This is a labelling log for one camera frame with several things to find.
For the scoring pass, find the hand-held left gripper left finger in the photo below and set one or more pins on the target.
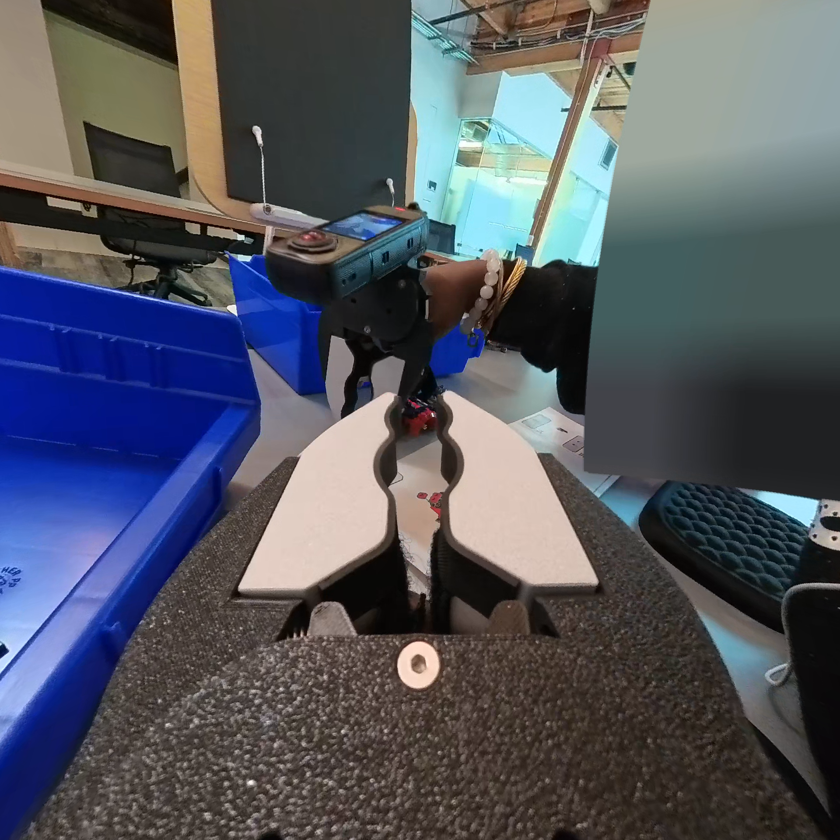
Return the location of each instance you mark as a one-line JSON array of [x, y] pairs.
[[328, 518]]

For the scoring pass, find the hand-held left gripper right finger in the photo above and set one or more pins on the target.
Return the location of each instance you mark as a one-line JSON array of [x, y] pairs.
[[518, 518]]

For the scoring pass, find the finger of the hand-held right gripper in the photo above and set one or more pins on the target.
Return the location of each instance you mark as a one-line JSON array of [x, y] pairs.
[[413, 374], [358, 380]]

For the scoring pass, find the red and black lego car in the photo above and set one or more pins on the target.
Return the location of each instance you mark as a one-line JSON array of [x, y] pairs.
[[420, 420]]

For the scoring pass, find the lego instruction booklet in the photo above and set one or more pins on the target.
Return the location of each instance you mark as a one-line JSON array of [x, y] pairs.
[[558, 459]]

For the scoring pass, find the person's right forearm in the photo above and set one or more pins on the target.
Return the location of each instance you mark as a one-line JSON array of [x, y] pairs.
[[551, 315]]

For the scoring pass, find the person's right hand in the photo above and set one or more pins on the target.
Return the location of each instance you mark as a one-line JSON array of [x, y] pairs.
[[453, 295]]

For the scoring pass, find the white bar lamp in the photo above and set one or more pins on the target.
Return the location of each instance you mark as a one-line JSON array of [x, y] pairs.
[[282, 215]]

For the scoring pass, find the blue divided plastic bin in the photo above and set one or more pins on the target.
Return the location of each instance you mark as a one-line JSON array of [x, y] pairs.
[[275, 315]]

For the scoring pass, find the black dimpled cushion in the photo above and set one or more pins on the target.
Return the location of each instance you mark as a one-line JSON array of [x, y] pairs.
[[722, 544]]

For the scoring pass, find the wooden office desk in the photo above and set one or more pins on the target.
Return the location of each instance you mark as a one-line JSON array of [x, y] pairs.
[[131, 197]]

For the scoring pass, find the black mesh office chair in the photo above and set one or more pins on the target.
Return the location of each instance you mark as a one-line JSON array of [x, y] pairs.
[[131, 157]]

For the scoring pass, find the person's black sweater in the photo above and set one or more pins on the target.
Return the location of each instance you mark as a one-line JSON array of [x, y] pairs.
[[817, 656]]

